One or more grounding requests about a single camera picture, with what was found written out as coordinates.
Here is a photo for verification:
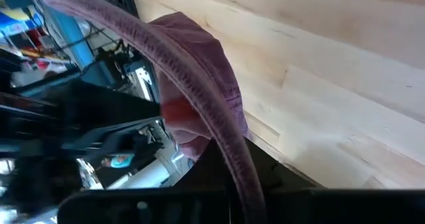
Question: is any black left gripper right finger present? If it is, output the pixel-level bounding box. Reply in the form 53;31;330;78
246;137;316;190

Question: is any person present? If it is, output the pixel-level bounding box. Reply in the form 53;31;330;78
101;153;135;169

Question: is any maroon baseball cap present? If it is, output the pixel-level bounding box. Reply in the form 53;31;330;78
39;0;268;224

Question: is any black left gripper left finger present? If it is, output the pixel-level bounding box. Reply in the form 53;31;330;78
174;139;230;190

